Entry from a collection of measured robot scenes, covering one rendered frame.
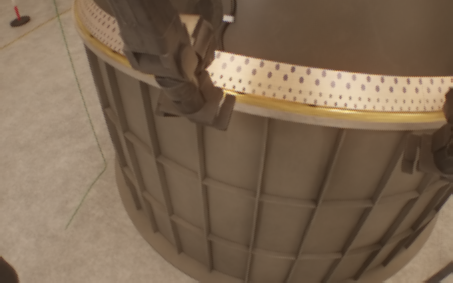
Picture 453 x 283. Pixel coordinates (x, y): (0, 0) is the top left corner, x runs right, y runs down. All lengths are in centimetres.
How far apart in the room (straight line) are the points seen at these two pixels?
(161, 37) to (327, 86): 49
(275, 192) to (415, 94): 51
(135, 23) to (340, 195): 86
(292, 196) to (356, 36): 53
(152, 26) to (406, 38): 64
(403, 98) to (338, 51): 20
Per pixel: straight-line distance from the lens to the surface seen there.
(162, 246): 185
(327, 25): 80
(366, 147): 93
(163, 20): 39
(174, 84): 48
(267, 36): 80
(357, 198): 112
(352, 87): 81
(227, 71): 81
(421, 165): 57
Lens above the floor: 164
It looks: 43 degrees down
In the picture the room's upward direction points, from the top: straight up
